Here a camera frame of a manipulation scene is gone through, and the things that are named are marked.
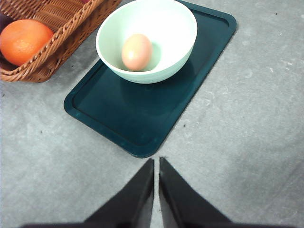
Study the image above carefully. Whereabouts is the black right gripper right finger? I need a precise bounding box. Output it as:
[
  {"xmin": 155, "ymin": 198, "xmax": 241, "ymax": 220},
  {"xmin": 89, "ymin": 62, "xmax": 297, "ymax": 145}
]
[{"xmin": 159, "ymin": 157, "xmax": 232, "ymax": 228}]

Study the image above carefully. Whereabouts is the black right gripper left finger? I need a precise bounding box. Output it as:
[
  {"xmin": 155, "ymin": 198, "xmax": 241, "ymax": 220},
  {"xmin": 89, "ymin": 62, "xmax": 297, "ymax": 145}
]
[{"xmin": 84, "ymin": 158, "xmax": 154, "ymax": 228}]

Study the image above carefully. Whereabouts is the brown egg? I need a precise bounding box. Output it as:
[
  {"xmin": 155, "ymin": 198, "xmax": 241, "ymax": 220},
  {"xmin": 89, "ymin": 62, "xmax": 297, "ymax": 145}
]
[{"xmin": 122, "ymin": 33, "xmax": 153, "ymax": 71}]

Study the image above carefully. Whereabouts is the light green ceramic bowl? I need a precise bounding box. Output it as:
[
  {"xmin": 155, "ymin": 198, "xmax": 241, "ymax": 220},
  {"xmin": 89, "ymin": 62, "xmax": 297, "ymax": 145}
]
[{"xmin": 96, "ymin": 0, "xmax": 198, "ymax": 84}]

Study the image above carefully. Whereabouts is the brown wicker basket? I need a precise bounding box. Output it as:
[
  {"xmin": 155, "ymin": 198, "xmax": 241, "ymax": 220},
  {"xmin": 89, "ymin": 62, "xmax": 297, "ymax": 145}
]
[{"xmin": 0, "ymin": 0, "xmax": 122, "ymax": 83}]

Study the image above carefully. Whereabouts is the dark green rectangular tray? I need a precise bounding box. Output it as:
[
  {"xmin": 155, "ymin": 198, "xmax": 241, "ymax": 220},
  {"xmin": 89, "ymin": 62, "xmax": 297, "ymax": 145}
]
[{"xmin": 65, "ymin": 0, "xmax": 237, "ymax": 158}]

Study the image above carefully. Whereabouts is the orange fruit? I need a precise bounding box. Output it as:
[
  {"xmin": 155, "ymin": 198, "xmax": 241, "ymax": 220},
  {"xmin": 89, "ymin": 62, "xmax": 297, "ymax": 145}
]
[{"xmin": 0, "ymin": 19, "xmax": 54, "ymax": 66}]

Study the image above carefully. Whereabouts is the dark purple fruit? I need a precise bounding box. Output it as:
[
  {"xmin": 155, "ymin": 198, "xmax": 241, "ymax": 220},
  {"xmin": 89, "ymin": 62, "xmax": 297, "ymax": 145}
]
[{"xmin": 0, "ymin": 14, "xmax": 16, "ymax": 72}]

